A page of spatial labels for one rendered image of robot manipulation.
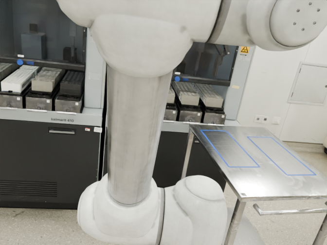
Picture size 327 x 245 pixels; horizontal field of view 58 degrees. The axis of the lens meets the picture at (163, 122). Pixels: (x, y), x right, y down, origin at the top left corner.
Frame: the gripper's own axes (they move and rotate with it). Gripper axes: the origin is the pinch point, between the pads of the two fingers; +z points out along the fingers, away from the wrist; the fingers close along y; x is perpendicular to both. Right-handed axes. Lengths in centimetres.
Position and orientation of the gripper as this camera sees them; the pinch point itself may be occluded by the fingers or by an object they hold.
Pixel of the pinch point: (194, 70)
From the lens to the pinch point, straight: 98.5
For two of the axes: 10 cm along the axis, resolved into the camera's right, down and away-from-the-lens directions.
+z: -1.4, 9.1, 3.9
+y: 9.8, 0.8, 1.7
